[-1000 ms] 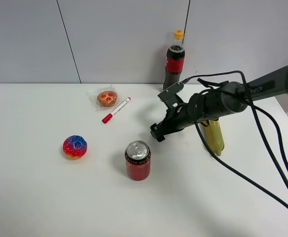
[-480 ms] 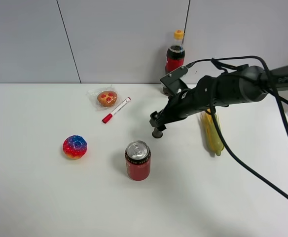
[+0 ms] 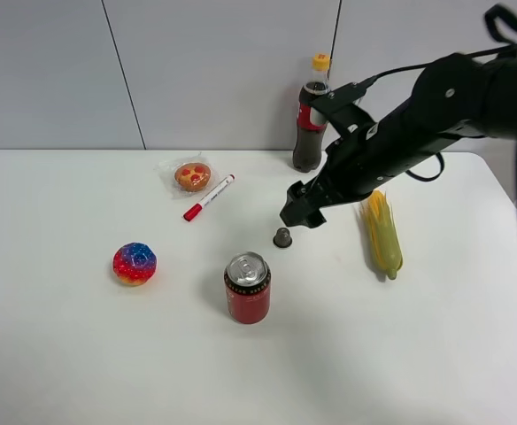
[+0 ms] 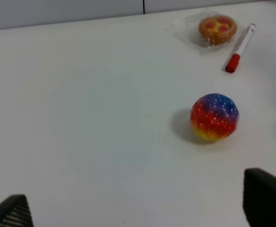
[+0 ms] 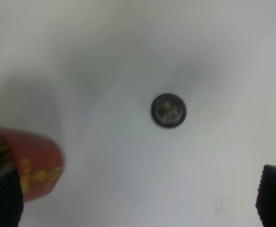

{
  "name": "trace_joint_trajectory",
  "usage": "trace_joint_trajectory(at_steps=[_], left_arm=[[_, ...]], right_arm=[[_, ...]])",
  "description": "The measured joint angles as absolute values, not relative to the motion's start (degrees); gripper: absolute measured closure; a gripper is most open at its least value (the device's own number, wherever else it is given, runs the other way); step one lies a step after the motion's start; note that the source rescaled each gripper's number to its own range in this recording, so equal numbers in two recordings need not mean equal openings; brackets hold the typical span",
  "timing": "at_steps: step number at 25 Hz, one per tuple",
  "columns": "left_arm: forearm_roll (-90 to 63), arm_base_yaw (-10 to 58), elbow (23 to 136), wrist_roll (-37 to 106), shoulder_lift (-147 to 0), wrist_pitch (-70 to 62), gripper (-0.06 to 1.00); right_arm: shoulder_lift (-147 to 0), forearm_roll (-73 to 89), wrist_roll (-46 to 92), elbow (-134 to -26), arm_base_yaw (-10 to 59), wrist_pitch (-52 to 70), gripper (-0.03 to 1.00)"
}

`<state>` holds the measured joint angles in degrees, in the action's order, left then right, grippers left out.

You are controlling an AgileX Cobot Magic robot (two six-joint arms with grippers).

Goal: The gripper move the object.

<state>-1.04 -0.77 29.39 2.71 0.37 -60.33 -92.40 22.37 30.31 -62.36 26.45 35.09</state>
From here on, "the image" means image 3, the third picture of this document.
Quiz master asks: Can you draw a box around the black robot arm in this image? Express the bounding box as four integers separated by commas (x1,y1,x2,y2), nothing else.
280,53,517,228

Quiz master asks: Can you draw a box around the red blue speckled donut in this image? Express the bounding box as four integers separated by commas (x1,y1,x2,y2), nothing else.
112,243,158,286

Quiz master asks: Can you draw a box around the small grey coffee capsule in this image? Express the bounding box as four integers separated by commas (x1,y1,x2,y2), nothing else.
273,228,293,249

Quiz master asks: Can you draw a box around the toy corn cob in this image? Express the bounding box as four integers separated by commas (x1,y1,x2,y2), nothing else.
360,190,404,280

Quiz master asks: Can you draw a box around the red soda can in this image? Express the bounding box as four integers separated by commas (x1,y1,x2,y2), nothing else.
224,251,272,324

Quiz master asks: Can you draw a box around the wrapped toy pizza bun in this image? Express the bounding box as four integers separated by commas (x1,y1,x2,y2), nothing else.
155,152,218,199

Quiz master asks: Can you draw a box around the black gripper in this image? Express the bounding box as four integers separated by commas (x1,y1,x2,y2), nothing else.
280,102,456,228

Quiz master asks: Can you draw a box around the cola bottle yellow cap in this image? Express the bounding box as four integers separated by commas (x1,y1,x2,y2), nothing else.
292,53,331,173

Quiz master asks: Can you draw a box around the red white marker pen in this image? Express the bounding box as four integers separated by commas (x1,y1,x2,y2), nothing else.
182,174,235,222

